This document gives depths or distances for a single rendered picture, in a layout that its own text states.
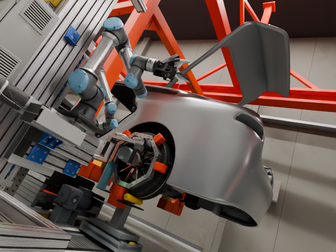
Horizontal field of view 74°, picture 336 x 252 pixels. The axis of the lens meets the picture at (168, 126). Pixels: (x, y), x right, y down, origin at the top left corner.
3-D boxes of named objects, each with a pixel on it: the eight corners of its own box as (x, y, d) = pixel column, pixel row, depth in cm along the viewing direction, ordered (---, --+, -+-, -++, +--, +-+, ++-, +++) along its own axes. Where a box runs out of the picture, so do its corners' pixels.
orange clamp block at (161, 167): (156, 171, 206) (164, 173, 201) (152, 168, 200) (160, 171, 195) (159, 164, 209) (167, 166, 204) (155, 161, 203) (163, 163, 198)
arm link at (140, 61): (130, 71, 131) (136, 60, 134) (147, 75, 128) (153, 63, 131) (126, 62, 124) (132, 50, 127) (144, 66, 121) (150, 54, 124)
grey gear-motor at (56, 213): (89, 232, 214) (106, 196, 226) (53, 227, 182) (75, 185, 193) (77, 225, 224) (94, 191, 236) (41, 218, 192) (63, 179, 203)
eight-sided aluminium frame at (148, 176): (145, 196, 198) (168, 141, 215) (141, 194, 193) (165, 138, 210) (104, 179, 227) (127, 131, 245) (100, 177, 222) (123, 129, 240)
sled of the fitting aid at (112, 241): (139, 255, 207) (143, 244, 210) (116, 254, 179) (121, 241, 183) (103, 233, 234) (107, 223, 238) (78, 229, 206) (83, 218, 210)
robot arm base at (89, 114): (79, 115, 124) (88, 100, 128) (63, 111, 132) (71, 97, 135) (97, 128, 137) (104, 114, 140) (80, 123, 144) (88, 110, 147)
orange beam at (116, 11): (143, 11, 283) (147, 4, 287) (139, 4, 275) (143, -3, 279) (63, 24, 379) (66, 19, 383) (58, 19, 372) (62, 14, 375)
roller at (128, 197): (143, 206, 218) (145, 200, 220) (125, 200, 195) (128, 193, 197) (138, 204, 221) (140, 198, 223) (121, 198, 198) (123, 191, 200)
